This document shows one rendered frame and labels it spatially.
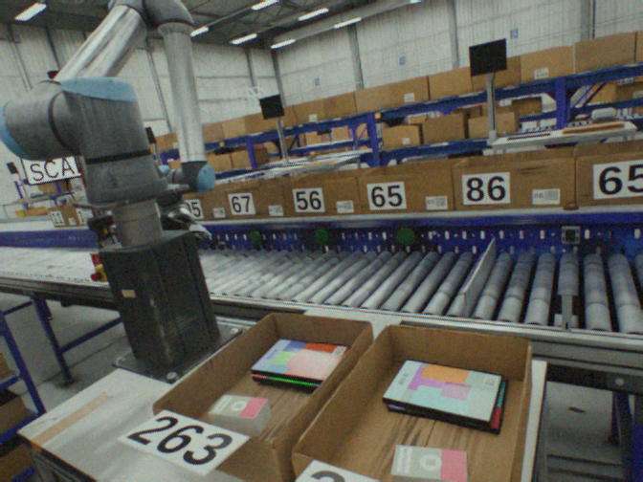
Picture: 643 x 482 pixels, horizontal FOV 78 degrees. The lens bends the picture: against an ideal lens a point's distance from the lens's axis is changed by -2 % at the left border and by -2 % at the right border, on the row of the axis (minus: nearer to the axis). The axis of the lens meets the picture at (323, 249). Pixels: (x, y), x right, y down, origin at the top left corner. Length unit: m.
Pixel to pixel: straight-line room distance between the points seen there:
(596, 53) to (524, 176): 4.57
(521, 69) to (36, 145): 5.59
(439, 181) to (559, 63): 4.55
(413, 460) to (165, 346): 0.68
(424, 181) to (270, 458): 1.21
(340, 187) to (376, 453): 1.25
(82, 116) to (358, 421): 0.86
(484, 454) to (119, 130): 0.96
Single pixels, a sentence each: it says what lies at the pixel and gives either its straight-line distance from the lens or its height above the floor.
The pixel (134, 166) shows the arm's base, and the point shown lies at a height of 1.26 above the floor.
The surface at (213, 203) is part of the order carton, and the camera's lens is 2.27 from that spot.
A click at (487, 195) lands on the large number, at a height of 0.94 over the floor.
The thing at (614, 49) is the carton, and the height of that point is 1.56.
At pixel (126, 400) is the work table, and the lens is 1.10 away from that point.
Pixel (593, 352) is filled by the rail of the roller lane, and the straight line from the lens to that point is 1.08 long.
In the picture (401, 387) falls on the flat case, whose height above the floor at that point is 0.79.
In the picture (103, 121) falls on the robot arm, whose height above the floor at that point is 1.37.
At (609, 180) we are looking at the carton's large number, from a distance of 1.55.
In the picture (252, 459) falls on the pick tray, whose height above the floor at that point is 0.81.
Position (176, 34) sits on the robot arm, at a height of 1.64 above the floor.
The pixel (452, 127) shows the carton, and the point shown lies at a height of 0.98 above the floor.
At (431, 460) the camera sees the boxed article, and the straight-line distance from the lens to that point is 0.66.
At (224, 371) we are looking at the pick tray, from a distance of 0.95.
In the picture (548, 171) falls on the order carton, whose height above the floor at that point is 1.01.
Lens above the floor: 1.27
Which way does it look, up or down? 17 degrees down
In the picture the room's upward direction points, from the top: 10 degrees counter-clockwise
